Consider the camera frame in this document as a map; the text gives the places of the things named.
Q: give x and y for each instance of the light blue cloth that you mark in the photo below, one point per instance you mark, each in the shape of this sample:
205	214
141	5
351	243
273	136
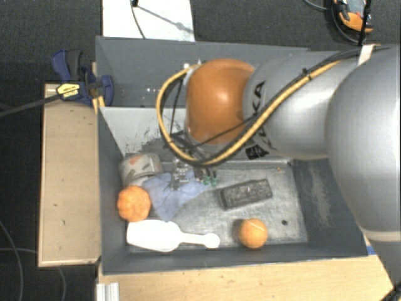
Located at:
169	199

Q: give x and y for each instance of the white plastic scoop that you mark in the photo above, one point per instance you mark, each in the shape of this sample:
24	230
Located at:
156	235

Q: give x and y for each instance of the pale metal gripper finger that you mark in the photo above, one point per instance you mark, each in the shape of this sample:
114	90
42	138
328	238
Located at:
184	172
175	182

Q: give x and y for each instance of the pale wood board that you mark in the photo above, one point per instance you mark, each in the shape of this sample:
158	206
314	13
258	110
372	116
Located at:
70	183

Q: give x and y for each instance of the grey metal bin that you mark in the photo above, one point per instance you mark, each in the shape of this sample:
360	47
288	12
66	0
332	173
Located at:
200	205

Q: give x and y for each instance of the orange toy pumpkin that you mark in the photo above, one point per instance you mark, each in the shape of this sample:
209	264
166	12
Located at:
133	203

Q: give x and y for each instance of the grey and orange tape roll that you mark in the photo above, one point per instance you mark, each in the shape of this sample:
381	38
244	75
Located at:
139	166

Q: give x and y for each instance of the orange ball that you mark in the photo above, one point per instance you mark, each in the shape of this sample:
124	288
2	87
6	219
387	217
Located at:
253	233

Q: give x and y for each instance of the dark green flat block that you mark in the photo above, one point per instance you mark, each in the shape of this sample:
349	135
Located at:
246	194

